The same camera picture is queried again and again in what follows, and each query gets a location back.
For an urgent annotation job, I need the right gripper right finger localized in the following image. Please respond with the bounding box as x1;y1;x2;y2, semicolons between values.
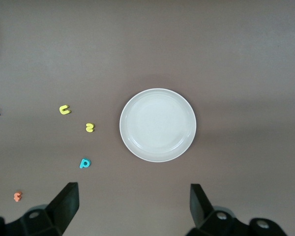
186;183;251;236

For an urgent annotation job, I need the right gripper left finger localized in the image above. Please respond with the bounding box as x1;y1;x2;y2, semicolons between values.
4;182;79;236

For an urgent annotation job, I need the beige round plate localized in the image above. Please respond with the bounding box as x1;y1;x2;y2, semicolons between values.
119;88;197;163

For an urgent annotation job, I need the brown table cover sheet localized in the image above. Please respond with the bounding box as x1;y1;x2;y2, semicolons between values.
0;0;295;236

